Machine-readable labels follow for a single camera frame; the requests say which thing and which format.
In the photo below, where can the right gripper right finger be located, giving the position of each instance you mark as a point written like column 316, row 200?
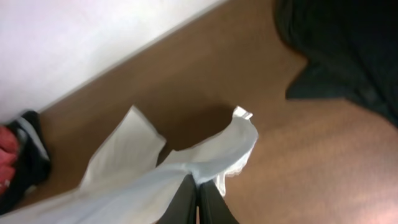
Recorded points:
column 212, row 207

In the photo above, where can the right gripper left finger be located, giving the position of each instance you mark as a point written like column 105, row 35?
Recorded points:
column 183, row 207

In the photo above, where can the white t-shirt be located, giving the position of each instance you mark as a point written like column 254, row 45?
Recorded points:
column 125, row 183

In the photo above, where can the black folded garment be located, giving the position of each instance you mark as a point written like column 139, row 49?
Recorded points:
column 33, row 164

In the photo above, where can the red printed t-shirt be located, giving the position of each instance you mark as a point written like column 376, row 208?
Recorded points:
column 9, row 154

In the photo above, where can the dark garment at right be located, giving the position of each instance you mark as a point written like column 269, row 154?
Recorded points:
column 351, row 46

